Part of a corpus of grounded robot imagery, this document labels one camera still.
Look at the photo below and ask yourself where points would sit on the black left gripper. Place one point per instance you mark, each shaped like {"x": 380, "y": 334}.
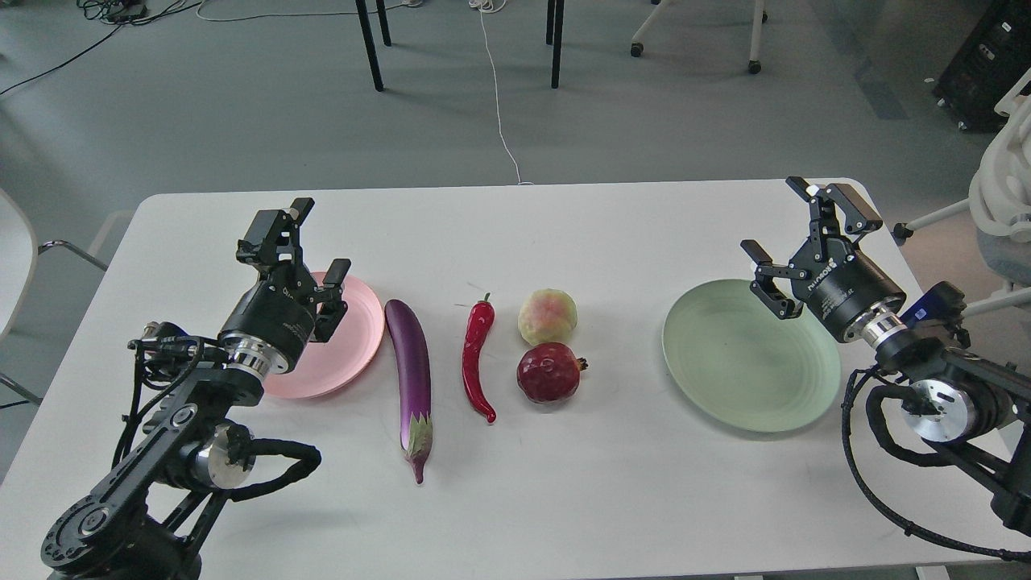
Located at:
{"x": 274, "y": 321}

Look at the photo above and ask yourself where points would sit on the white chair right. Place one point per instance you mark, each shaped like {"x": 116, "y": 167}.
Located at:
{"x": 998, "y": 201}

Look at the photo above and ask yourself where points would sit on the white chair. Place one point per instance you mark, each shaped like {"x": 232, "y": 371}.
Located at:
{"x": 998, "y": 201}
{"x": 20, "y": 250}

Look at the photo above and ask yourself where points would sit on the red pomegranate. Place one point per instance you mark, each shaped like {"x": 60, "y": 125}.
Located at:
{"x": 550, "y": 373}

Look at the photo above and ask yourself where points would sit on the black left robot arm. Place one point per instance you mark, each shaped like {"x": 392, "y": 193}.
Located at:
{"x": 180, "y": 458}

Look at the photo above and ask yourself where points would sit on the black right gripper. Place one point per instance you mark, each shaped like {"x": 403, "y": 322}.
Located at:
{"x": 843, "y": 283}

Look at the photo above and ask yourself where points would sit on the green plate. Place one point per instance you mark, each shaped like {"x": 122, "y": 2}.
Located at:
{"x": 743, "y": 366}

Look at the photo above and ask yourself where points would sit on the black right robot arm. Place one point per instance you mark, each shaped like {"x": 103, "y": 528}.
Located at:
{"x": 927, "y": 396}

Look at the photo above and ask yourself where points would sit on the pink plate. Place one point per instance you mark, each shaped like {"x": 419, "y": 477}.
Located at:
{"x": 326, "y": 368}

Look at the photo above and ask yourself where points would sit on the red chili pepper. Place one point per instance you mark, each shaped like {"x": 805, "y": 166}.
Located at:
{"x": 478, "y": 325}

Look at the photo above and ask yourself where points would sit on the black equipment case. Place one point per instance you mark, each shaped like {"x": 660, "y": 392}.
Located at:
{"x": 989, "y": 62}

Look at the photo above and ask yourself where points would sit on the white chair left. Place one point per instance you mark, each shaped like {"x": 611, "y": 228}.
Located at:
{"x": 20, "y": 250}

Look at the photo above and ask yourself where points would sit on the black table legs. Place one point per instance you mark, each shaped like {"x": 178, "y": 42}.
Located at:
{"x": 553, "y": 37}

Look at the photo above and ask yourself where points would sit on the purple eggplant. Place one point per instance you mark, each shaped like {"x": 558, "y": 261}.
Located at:
{"x": 414, "y": 383}

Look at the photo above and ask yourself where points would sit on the yellow-pink peach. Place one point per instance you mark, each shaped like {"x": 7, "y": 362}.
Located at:
{"x": 548, "y": 315}

